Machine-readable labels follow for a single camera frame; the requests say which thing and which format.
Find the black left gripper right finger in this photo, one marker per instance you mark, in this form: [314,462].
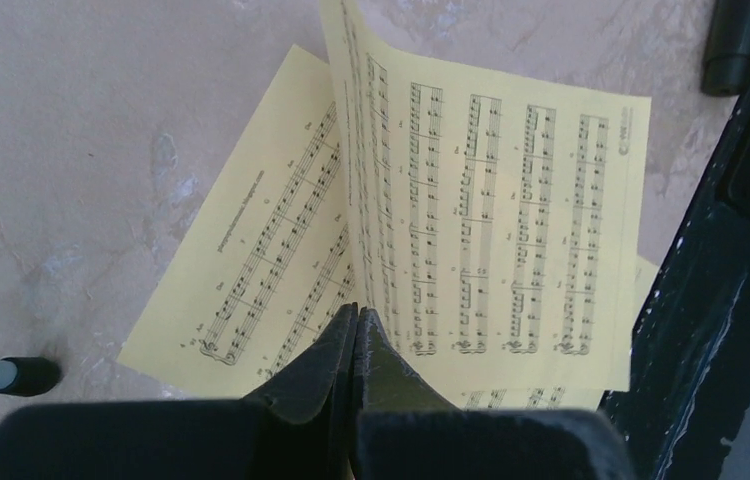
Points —
[404,429]

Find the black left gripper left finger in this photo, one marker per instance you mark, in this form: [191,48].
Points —
[297,425]

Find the yellow sheet music paper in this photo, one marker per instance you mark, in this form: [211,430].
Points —
[270,257]

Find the blue tripod music stand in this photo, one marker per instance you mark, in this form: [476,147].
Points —
[28,376]

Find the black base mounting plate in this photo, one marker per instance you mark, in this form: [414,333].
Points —
[690,384]

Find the black cylindrical tube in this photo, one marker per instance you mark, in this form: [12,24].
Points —
[726,58]

